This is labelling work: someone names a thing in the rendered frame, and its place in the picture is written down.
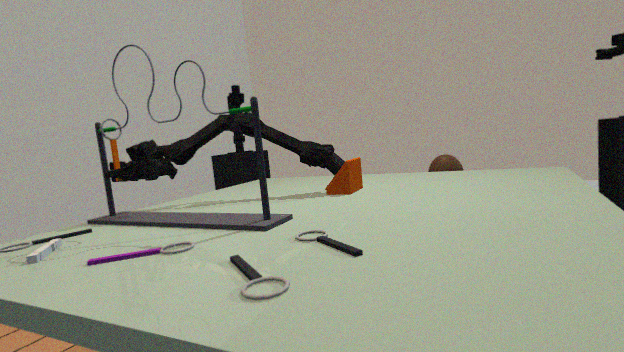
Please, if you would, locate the orange handle with grey loop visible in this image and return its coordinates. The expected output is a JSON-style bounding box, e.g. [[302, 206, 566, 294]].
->
[[100, 118, 122, 170]]

